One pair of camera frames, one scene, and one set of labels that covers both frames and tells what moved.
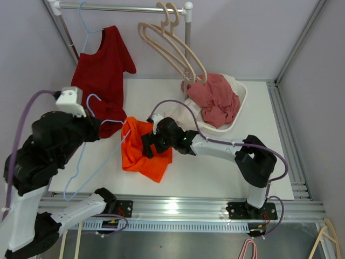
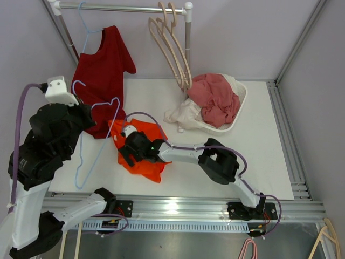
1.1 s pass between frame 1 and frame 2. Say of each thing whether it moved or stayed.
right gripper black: moved
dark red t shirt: stayed
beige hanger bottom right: stayed
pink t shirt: stayed
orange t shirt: moved
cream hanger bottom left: stayed
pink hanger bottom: stayed
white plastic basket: stayed
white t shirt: stayed
